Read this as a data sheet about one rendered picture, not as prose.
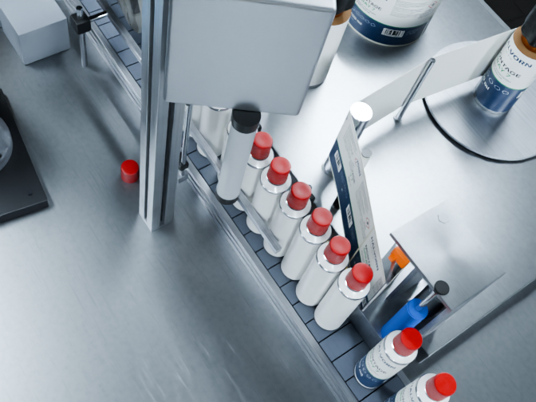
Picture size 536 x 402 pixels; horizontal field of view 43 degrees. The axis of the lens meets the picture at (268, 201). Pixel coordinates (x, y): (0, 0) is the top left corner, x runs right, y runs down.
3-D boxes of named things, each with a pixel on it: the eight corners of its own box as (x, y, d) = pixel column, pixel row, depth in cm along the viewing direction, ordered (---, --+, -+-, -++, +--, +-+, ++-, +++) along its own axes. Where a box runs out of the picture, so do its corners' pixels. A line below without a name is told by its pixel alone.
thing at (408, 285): (438, 327, 120) (508, 273, 97) (383, 367, 114) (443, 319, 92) (389, 263, 124) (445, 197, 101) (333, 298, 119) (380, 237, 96)
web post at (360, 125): (349, 171, 132) (380, 116, 116) (331, 181, 130) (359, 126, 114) (335, 153, 133) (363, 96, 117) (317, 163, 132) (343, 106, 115)
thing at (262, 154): (264, 204, 125) (285, 145, 107) (240, 217, 123) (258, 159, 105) (248, 183, 127) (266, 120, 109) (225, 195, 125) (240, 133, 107)
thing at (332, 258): (329, 297, 119) (364, 250, 101) (306, 312, 117) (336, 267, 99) (312, 273, 121) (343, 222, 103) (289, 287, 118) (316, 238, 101)
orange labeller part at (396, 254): (407, 266, 103) (411, 260, 101) (397, 272, 102) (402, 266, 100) (394, 250, 104) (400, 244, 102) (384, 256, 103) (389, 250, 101)
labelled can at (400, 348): (389, 378, 114) (436, 344, 96) (365, 395, 112) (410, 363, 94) (370, 352, 116) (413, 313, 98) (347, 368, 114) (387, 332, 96)
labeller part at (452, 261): (503, 274, 97) (507, 272, 97) (448, 313, 93) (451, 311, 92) (443, 201, 101) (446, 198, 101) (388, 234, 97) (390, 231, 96)
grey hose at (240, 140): (243, 198, 103) (266, 120, 85) (223, 209, 101) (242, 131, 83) (230, 180, 104) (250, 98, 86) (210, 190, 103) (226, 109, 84)
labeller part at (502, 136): (585, 125, 148) (589, 122, 147) (488, 186, 136) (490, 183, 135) (492, 26, 157) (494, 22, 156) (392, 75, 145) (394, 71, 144)
